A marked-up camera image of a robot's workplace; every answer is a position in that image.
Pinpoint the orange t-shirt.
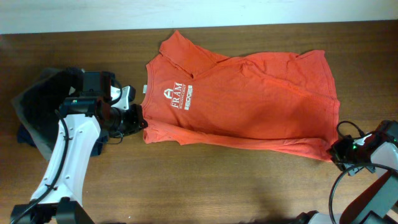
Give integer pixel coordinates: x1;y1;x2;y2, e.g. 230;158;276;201
142;32;340;161

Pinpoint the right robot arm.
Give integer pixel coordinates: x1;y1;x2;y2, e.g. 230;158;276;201
291;120;397;224

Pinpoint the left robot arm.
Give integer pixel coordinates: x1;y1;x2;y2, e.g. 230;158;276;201
10;71;148;223

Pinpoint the dark folded clothes pile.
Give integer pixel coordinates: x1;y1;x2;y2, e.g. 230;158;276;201
12;67;113;161

